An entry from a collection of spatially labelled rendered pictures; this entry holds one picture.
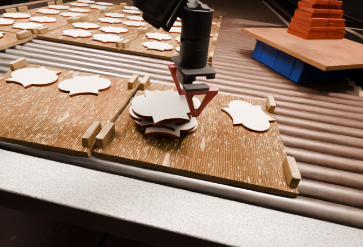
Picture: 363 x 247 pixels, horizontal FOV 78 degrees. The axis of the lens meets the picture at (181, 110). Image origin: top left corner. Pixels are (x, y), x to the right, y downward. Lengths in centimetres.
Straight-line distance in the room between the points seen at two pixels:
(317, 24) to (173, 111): 91
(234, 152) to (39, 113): 47
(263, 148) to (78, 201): 40
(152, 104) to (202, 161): 17
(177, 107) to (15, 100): 43
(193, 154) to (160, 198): 12
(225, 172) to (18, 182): 38
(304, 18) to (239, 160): 88
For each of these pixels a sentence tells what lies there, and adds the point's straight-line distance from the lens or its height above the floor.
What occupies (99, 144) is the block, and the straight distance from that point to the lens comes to 49.
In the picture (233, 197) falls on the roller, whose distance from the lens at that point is 47.
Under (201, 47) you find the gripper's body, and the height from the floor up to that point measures 115.
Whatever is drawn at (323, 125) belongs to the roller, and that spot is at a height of 92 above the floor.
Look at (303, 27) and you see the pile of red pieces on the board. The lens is 124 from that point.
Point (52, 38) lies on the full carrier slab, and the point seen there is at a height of 93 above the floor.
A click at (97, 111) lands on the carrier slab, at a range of 61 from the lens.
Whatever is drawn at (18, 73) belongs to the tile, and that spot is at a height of 95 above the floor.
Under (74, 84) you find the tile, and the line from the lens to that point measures 74.
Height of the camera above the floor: 127
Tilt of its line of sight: 33 degrees down
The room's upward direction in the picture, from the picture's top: 6 degrees clockwise
